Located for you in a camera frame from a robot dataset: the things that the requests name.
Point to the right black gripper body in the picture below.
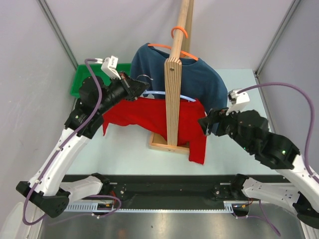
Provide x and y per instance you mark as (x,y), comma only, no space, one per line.
(227,124)

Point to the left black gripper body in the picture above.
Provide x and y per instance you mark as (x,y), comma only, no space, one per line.
(121,87)

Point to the light blue hanger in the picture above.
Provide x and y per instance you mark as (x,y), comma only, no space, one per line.
(147,92)

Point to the red t shirt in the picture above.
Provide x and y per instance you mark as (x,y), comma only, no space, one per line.
(150,114)

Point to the blue t shirt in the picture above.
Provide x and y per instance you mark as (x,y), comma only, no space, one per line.
(198,79)

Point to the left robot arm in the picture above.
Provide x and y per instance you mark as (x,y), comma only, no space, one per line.
(44,189)

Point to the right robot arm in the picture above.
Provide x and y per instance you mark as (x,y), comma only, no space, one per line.
(250,131)

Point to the wooden hanger stand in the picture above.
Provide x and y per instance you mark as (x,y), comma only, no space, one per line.
(172,80)

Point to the orange hanger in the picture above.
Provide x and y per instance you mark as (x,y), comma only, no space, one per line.
(182,53)

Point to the green plastic tray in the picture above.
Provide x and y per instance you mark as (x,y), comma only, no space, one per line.
(82,73)

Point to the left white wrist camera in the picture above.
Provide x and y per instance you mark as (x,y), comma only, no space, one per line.
(108,66)

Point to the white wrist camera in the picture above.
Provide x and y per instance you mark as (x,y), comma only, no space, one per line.
(238,101)
(108,66)

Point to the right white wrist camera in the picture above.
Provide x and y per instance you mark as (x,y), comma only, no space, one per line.
(238,101)

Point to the white cable duct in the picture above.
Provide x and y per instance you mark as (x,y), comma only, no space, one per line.
(104,207)

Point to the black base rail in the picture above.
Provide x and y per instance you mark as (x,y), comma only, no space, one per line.
(173,191)

